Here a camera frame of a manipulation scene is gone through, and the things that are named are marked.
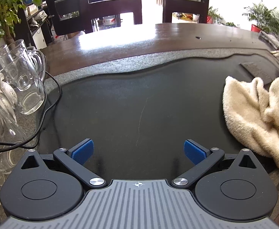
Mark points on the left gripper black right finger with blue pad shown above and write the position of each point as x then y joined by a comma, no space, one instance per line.
203,159

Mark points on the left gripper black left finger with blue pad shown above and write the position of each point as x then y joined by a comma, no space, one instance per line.
73,160

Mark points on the cream terry towel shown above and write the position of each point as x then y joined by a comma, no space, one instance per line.
252,114

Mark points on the clear glass cup front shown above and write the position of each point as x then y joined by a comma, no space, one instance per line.
10,132

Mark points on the black stone tea tray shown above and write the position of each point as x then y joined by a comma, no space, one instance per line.
140,120

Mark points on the small dark square coaster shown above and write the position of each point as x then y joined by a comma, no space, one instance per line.
256,71

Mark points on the folded grey cloth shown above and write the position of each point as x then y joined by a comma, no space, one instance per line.
272,40

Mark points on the dark wooden chair left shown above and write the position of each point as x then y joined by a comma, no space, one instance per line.
89,11

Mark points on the dark wooden chair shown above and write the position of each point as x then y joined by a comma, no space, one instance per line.
89,11
185,6

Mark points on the black office chair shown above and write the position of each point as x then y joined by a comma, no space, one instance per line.
65,16

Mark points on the green potted plant right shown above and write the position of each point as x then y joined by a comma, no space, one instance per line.
265,19

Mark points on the dark wooden chair right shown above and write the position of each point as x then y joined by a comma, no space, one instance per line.
185,6

